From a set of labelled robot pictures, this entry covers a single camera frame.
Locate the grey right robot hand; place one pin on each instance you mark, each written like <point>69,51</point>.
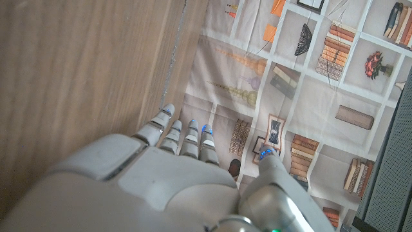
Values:
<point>145,187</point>

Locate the printed bookshelf backdrop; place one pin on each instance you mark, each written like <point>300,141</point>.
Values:
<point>315,96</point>

